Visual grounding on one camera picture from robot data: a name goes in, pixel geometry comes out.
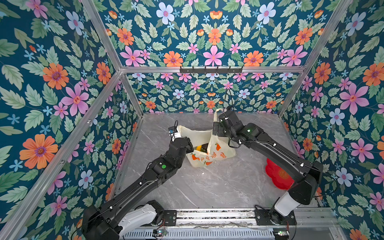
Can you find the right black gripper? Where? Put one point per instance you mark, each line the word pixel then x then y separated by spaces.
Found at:
pixel 220 128

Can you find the yellow plastic fruit-print bag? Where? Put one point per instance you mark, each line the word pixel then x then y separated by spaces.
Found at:
pixel 210 146

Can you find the red flower-shaped plate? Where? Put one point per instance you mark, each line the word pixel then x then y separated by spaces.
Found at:
pixel 280 178

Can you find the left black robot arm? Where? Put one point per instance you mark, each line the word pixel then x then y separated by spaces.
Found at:
pixel 112 220

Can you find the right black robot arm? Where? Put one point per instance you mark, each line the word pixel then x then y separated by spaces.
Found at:
pixel 306 176

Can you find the dark fake avocado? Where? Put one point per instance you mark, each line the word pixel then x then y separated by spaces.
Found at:
pixel 202 148

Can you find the white vent grille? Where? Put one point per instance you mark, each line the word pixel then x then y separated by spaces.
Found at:
pixel 199 234

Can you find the black hook rail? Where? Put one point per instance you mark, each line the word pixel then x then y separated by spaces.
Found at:
pixel 210 70

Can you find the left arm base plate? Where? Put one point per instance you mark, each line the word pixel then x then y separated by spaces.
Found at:
pixel 165 218

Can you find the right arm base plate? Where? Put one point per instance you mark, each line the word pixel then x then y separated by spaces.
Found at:
pixel 266 217

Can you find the aluminium mounting rail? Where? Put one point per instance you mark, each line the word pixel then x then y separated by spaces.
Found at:
pixel 244 218

